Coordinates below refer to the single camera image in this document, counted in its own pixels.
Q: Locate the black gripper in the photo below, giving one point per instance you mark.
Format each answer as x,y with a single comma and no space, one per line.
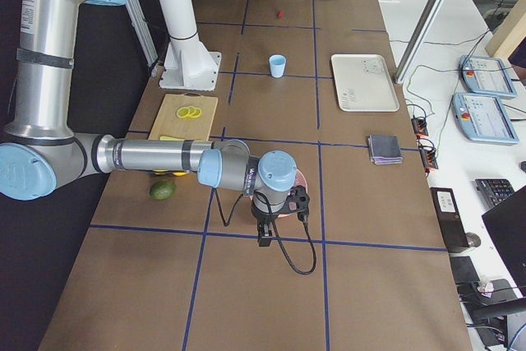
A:
263,217

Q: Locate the light blue cup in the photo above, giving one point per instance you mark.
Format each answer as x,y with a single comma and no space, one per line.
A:
277,64

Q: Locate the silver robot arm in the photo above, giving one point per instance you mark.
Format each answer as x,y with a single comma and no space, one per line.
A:
42,153

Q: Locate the pink bowl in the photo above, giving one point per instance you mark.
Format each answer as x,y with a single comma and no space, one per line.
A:
300,180

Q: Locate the green avocado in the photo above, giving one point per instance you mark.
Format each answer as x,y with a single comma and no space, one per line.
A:
162,190

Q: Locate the wooden cutting board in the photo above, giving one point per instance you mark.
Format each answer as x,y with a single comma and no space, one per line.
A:
167,123

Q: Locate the yellow knife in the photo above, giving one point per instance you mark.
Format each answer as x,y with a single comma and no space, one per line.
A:
170,138

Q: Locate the lemon slices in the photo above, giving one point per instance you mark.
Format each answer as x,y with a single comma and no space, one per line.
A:
189,112

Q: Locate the folded grey cloth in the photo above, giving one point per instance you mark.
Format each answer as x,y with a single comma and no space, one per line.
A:
384,149

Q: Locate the cream bear tray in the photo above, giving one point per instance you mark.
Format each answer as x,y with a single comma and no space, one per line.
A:
363,83

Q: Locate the orange usb hub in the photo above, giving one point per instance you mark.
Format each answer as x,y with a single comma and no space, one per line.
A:
419,126
428,156

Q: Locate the black box with label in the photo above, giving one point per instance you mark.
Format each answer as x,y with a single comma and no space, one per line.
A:
449,220

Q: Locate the black keyboard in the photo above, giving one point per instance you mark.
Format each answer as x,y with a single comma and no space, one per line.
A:
494,190

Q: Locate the black laptop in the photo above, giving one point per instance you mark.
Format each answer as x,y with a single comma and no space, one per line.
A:
505,224

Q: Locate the near teach pendant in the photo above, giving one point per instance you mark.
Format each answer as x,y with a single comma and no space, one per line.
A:
482,118

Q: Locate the teach pendant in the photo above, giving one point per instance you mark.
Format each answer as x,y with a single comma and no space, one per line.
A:
482,118
486,75

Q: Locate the far teach pendant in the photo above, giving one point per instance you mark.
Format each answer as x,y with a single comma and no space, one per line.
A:
486,75

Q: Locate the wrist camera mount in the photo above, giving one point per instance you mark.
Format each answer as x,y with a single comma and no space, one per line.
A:
298,203

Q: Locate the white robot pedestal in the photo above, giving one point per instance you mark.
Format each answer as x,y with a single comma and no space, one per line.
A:
188,65

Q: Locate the aluminium frame post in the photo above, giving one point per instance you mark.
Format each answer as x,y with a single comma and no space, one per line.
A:
425,21

